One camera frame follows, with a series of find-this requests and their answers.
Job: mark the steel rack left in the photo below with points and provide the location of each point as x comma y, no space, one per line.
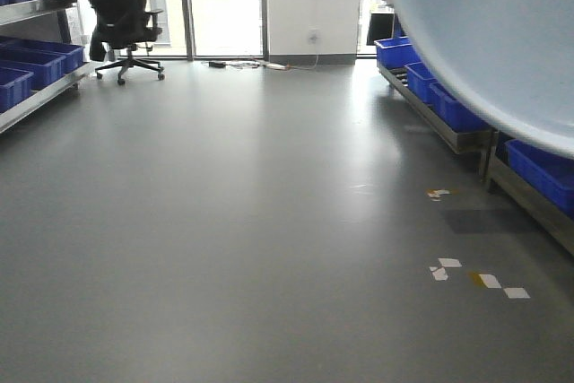
39,62

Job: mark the pale blue plate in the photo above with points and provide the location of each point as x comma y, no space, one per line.
509,61

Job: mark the white power strip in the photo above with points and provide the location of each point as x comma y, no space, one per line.
275,66

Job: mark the black office chair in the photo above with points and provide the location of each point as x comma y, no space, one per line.
124,25

